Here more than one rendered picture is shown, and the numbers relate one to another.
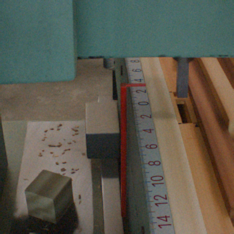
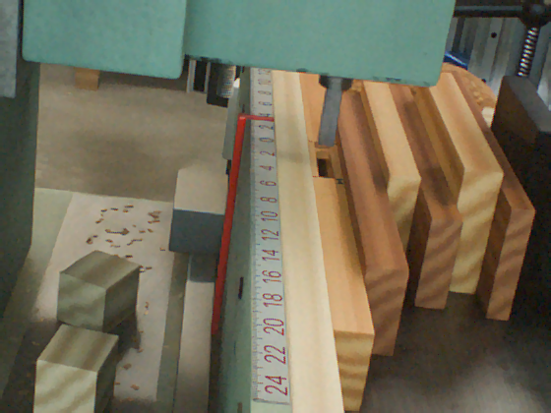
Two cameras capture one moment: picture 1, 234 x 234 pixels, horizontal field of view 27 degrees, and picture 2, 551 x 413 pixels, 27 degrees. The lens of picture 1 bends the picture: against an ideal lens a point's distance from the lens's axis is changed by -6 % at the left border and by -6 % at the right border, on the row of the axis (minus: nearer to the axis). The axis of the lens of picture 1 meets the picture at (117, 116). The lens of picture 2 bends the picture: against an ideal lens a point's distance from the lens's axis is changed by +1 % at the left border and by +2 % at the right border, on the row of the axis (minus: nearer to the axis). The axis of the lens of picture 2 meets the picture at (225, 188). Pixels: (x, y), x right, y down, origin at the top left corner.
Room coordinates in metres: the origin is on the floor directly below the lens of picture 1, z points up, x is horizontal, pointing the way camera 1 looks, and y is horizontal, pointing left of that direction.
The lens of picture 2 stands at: (-0.23, -0.01, 1.18)
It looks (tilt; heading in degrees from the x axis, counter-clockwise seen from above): 24 degrees down; 1
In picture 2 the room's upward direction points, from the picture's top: 7 degrees clockwise
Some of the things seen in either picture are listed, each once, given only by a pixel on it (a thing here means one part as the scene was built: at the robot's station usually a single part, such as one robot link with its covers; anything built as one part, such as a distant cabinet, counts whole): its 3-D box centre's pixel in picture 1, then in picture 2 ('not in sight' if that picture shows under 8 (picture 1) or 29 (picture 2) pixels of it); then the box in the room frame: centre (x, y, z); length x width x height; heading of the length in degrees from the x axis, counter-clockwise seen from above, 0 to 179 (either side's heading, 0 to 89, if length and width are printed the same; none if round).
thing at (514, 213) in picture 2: not in sight; (469, 178); (0.40, -0.14, 0.93); 0.22 x 0.01 x 0.06; 3
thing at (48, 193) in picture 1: (49, 196); (98, 291); (0.41, 0.07, 0.82); 0.04 x 0.03 x 0.03; 156
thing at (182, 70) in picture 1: (182, 69); (332, 102); (0.38, -0.05, 0.97); 0.01 x 0.01 x 0.05; 3
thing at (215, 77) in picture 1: (215, 101); (380, 166); (0.41, -0.09, 0.93); 0.16 x 0.02 x 0.06; 3
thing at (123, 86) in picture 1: (132, 156); (240, 228); (0.38, -0.01, 0.89); 0.02 x 0.01 x 0.14; 93
